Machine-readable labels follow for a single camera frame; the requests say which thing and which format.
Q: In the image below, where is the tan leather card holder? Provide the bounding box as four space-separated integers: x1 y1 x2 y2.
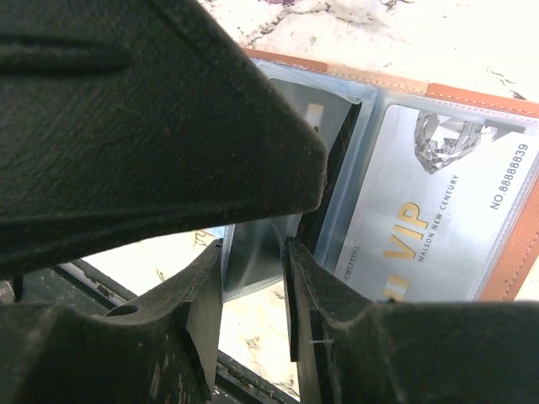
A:
222 50 538 302

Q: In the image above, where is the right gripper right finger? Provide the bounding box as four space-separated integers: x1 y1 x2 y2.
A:
282 238 538 403

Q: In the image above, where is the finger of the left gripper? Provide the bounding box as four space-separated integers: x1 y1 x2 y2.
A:
1 1 327 278

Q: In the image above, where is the black credit card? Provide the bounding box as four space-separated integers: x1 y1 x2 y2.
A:
296 103 362 255
223 78 362 295

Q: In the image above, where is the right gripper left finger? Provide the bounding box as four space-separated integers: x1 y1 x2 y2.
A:
0 238 224 404

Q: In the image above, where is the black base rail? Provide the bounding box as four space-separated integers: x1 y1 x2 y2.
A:
0 258 300 404

